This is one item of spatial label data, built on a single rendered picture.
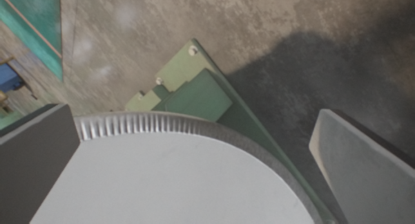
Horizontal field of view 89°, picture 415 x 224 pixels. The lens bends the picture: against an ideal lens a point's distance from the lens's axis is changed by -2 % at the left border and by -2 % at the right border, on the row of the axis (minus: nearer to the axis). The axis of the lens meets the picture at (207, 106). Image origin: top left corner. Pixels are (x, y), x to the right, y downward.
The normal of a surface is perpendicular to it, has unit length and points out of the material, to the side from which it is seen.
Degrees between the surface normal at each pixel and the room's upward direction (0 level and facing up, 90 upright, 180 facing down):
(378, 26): 0
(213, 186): 90
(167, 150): 90
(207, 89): 90
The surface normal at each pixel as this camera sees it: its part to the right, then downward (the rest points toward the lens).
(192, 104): 0.55, -0.23
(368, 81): -0.56, 0.62
